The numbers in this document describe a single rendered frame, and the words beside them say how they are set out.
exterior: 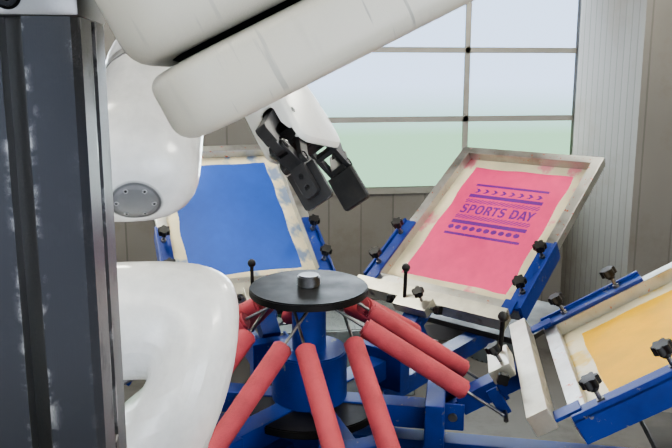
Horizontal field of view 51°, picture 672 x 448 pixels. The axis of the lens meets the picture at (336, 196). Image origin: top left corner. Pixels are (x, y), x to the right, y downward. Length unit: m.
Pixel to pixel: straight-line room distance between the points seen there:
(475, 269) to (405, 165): 2.35
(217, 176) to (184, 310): 2.47
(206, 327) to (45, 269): 0.20
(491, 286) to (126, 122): 2.00
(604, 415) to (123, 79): 1.29
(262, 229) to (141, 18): 2.54
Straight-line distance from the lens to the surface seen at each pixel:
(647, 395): 1.62
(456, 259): 2.54
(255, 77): 0.21
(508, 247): 2.53
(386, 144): 4.71
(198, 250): 2.63
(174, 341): 0.49
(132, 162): 0.50
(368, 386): 1.69
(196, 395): 0.48
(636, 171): 4.47
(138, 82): 0.54
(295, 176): 0.66
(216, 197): 2.85
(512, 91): 4.95
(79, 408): 0.32
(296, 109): 0.69
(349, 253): 4.82
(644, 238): 4.58
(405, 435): 1.97
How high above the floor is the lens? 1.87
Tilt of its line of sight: 10 degrees down
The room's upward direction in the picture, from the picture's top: straight up
